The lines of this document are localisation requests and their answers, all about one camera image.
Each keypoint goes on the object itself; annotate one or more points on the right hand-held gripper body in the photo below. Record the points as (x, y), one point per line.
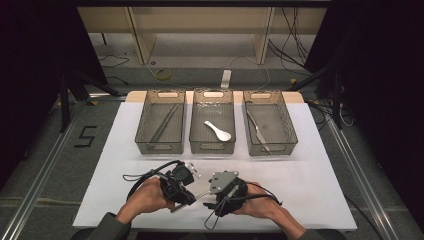
(230, 196)

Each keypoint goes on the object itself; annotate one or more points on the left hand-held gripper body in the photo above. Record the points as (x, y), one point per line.
(176, 183)

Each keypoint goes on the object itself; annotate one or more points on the metal fork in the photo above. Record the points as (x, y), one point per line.
(201, 196)

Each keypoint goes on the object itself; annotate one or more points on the clear grey plastic bin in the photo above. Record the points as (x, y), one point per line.
(276, 128)
(210, 110)
(166, 133)

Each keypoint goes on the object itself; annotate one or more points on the metal chopstick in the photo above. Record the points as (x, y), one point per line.
(165, 124)
(162, 124)

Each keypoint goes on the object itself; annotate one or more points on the person's left hand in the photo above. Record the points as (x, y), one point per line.
(150, 196)

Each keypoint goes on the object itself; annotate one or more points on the person's right hand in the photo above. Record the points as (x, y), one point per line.
(261, 203)

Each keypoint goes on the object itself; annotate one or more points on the white table cover sheet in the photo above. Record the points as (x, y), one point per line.
(300, 186)

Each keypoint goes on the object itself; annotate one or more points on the yellow tape roll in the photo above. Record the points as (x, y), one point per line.
(157, 75)

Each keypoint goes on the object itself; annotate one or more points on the black metal stand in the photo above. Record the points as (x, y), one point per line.
(337, 100)
(64, 100)

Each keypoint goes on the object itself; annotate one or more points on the metal floor rail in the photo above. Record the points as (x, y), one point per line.
(40, 176)
(360, 176)

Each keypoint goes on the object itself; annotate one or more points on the light wooden desk frame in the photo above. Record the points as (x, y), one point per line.
(200, 20)

